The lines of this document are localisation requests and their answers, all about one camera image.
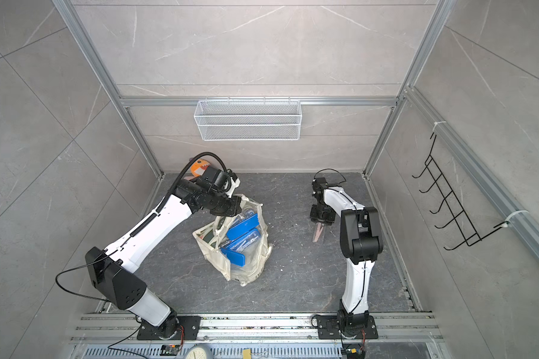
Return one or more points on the beige canvas bag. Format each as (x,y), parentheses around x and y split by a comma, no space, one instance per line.
(212,236)

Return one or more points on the white wire mesh basket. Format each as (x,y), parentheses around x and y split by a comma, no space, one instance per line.
(248,120)

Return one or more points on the blue compass set case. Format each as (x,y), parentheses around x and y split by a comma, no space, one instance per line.
(243,227)

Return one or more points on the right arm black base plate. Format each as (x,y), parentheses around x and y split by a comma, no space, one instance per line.
(330,327)

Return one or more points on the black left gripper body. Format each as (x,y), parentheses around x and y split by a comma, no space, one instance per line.
(224,206)

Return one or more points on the orange plush shark toy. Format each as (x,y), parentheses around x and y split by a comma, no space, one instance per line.
(199,167)

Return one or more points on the clear pink compass case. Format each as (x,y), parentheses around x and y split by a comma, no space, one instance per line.
(318,232)

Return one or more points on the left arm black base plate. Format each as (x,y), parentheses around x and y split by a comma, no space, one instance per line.
(178,328)

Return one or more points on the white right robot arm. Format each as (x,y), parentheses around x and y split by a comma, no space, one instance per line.
(360,239)

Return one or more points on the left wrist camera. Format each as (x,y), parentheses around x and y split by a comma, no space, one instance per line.
(220,182)

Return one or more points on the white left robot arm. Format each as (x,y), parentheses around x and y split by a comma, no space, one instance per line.
(112,270)

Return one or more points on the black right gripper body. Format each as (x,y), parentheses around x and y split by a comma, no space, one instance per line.
(323,215)

